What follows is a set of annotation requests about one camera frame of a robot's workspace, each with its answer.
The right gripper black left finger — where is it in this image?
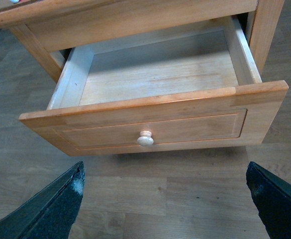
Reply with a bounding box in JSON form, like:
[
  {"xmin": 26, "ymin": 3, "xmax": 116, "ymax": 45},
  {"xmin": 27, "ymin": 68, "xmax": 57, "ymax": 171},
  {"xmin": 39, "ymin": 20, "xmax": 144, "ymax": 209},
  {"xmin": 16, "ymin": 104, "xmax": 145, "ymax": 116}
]
[{"xmin": 0, "ymin": 161, "xmax": 85, "ymax": 239}]

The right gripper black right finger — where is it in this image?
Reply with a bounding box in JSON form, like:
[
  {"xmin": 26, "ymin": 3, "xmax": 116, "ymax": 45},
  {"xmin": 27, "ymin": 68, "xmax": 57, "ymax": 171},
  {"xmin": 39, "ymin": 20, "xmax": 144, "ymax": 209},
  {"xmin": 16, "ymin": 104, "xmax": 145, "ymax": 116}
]
[{"xmin": 246, "ymin": 161, "xmax": 291, "ymax": 239}]

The wooden drawer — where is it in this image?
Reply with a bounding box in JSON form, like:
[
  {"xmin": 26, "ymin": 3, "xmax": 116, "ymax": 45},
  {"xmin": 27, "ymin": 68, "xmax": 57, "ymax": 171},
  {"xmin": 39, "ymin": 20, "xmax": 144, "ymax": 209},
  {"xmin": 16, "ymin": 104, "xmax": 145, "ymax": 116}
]
[{"xmin": 19, "ymin": 16, "xmax": 289, "ymax": 156}]

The wooden nightstand cabinet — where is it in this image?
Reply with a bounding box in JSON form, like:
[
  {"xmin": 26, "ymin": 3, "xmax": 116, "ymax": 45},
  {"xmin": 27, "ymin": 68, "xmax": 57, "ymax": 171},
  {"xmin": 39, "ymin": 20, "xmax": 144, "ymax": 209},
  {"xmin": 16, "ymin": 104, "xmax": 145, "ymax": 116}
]
[{"xmin": 0, "ymin": 0, "xmax": 284, "ymax": 81}]

